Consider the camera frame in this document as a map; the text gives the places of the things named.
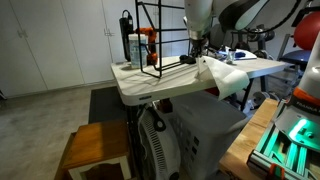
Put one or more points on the black floor mat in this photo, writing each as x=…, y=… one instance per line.
x=105, y=105

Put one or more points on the white paper towel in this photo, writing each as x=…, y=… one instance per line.
x=228, y=79

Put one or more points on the white cabinet doors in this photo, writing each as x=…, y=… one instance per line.
x=53, y=44

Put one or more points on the white wipes canister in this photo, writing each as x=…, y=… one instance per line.
x=138, y=53

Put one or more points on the black wire stand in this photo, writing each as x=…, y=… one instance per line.
x=159, y=67

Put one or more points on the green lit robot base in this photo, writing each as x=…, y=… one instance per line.
x=289, y=147

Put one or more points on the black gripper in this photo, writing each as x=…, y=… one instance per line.
x=197, y=47

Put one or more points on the wooden stool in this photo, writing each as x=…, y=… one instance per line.
x=98, y=151

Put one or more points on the white laundry basket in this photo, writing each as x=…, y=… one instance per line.
x=205, y=128

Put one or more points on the red exercise ball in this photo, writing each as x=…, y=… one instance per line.
x=307, y=31

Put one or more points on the wooden workbench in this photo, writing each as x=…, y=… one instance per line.
x=233, y=164

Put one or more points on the white fan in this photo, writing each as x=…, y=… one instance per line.
x=160, y=152

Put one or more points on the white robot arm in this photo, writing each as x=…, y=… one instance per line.
x=231, y=14

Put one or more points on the white folding table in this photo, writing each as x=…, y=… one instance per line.
x=136, y=87

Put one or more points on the small glass jar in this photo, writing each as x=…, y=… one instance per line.
x=230, y=56

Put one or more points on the orange cordless drill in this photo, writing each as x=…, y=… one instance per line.
x=151, y=34

